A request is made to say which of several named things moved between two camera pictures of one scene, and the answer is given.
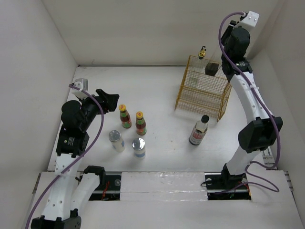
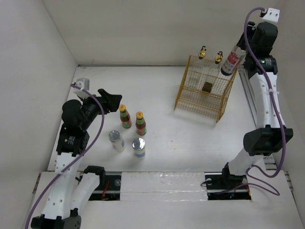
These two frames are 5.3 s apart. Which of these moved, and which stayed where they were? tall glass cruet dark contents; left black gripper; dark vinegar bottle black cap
Moved: dark vinegar bottle black cap; tall glass cruet dark contents
Stayed: left black gripper
